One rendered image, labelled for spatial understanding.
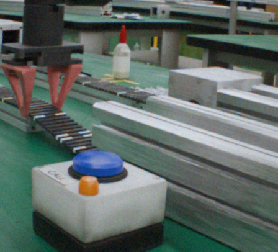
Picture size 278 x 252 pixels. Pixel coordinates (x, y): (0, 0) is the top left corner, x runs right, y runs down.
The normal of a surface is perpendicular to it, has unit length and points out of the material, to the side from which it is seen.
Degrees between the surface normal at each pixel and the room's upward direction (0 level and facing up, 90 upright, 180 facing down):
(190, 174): 90
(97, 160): 3
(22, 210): 0
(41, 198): 90
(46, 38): 90
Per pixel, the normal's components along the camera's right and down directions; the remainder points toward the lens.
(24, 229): 0.06, -0.97
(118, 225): 0.64, 0.21
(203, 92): -0.76, 0.11
